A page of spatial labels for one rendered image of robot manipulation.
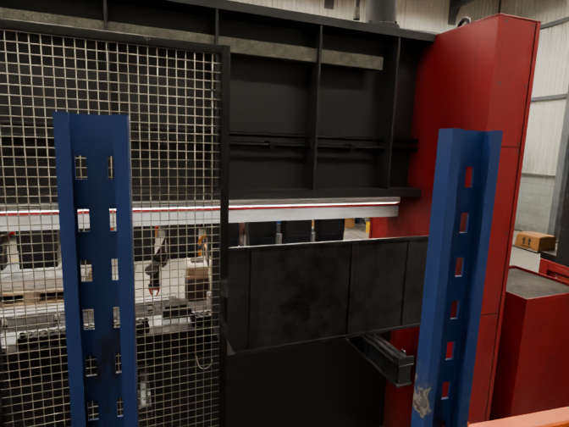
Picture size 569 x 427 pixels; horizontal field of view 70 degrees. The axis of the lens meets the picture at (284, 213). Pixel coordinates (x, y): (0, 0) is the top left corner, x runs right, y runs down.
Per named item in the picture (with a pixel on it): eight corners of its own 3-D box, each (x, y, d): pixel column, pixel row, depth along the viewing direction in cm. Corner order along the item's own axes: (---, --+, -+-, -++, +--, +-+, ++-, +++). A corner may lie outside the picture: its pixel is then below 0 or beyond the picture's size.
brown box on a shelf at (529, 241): (538, 244, 338) (540, 230, 336) (566, 252, 314) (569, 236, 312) (509, 245, 330) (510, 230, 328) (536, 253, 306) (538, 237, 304)
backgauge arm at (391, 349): (339, 322, 231) (340, 299, 229) (411, 385, 172) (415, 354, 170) (326, 324, 228) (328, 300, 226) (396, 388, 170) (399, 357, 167)
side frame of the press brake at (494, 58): (386, 390, 294) (414, 57, 256) (481, 480, 216) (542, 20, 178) (356, 396, 285) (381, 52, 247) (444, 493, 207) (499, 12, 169)
